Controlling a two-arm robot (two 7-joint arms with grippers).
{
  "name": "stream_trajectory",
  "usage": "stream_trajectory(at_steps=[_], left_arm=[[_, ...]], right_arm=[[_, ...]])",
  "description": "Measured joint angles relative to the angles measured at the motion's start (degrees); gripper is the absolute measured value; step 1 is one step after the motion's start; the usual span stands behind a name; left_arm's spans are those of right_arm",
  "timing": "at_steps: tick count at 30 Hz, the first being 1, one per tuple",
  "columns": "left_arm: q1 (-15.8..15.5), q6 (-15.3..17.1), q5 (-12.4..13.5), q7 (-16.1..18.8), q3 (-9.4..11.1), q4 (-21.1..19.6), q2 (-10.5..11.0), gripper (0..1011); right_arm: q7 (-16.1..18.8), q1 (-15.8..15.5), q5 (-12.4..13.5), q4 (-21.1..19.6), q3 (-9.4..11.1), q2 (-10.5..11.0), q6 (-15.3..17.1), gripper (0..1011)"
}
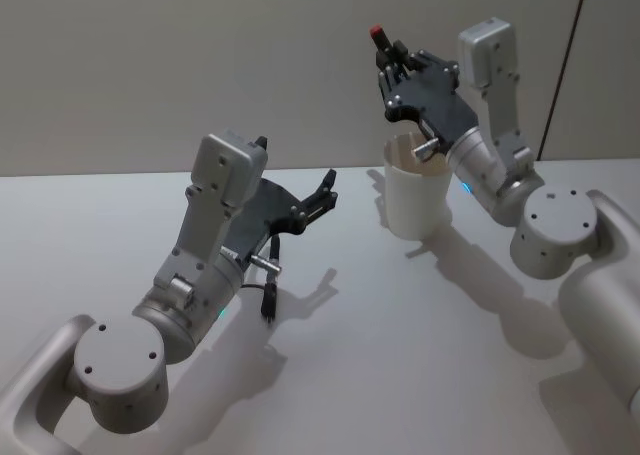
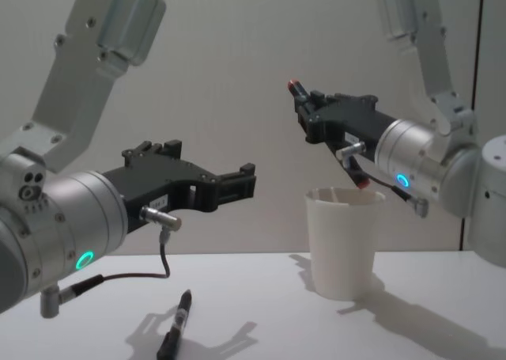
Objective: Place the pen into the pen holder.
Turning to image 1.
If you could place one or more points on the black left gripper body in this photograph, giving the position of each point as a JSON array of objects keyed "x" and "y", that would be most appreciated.
[{"x": 267, "y": 205}]

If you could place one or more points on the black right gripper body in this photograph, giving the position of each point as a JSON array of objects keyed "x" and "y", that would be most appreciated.
[{"x": 435, "y": 97}]

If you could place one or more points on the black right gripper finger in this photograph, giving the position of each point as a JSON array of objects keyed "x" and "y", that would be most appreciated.
[
  {"x": 389, "y": 70},
  {"x": 406, "y": 55}
]

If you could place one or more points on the black marker with red cap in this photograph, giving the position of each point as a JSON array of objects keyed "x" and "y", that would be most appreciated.
[{"x": 381, "y": 36}]

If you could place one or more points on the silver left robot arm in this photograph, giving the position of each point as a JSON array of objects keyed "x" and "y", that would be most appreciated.
[{"x": 120, "y": 360}]

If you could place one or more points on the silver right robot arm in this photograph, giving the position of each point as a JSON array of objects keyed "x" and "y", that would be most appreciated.
[{"x": 555, "y": 225}]

